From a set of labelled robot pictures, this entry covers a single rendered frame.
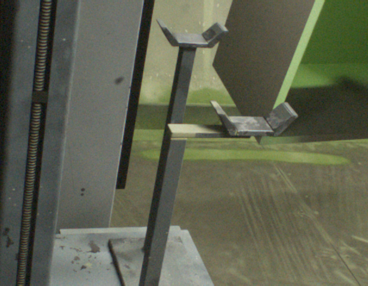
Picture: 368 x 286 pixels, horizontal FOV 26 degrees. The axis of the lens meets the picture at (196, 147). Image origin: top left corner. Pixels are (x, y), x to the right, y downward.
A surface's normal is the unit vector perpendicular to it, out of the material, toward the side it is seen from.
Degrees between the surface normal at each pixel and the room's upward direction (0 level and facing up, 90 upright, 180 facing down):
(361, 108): 12
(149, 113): 91
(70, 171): 90
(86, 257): 0
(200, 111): 92
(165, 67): 57
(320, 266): 0
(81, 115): 90
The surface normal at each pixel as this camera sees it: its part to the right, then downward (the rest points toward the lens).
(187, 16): 0.34, -0.04
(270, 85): -0.91, 0.05
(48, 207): 0.29, 0.51
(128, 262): 0.18, -0.86
